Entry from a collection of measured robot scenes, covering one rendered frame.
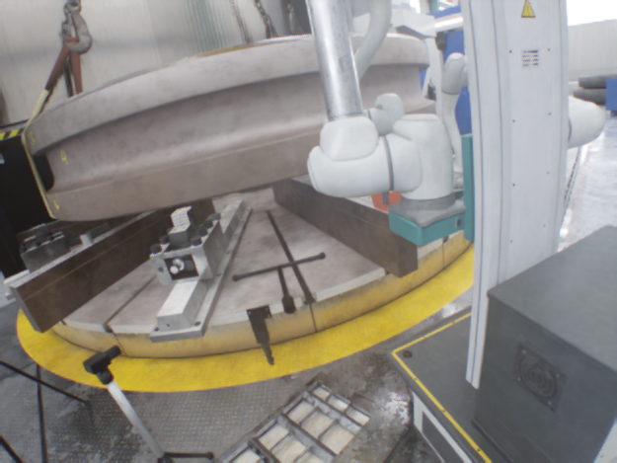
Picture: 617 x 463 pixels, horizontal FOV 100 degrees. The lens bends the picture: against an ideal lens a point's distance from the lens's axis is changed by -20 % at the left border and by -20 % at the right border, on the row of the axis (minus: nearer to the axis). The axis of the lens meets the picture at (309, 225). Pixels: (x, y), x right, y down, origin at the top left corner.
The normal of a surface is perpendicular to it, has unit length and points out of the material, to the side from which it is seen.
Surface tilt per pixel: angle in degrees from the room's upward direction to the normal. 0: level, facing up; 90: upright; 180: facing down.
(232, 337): 90
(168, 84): 90
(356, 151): 76
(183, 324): 90
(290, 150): 90
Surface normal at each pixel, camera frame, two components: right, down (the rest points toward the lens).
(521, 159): 0.32, 0.29
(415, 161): -0.15, 0.34
